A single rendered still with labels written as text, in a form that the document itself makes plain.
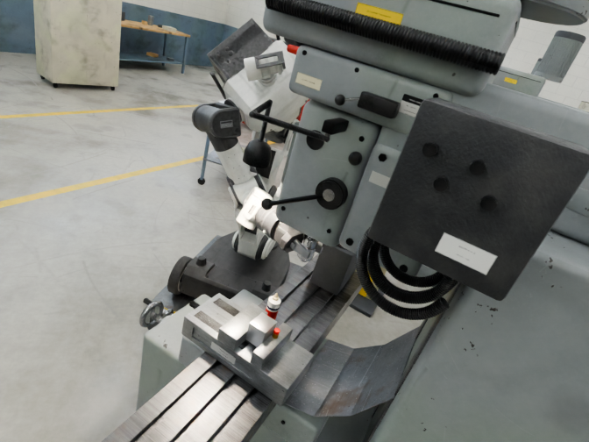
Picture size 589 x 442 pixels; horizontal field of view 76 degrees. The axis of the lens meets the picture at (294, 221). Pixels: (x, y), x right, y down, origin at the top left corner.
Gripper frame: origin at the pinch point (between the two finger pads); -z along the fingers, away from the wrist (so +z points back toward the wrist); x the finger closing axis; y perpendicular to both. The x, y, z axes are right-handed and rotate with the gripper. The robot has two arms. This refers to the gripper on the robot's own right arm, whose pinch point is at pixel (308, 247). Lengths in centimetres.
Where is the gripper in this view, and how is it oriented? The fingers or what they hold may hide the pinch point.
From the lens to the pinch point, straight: 106.7
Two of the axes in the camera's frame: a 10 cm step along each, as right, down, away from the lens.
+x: 6.6, -1.8, 7.2
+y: -2.6, 8.5, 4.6
